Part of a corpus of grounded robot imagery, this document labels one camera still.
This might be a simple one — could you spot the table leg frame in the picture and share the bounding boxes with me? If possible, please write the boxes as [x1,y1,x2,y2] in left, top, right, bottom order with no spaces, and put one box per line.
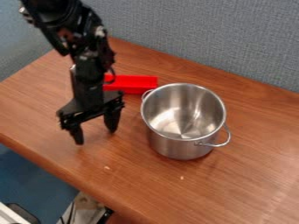
[56,192,114,224]

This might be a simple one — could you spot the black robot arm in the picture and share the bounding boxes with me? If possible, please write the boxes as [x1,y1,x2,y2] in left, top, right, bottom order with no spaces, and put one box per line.
[19,0,126,145]

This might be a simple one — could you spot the red plastic block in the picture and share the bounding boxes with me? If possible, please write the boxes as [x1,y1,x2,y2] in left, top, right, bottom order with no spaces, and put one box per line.
[103,73,158,95]

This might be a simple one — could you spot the metal pot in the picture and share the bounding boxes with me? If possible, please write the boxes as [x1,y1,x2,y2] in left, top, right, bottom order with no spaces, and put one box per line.
[141,83,231,160]

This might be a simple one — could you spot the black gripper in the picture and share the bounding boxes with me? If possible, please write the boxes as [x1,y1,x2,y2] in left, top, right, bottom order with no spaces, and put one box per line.
[56,88,125,145]

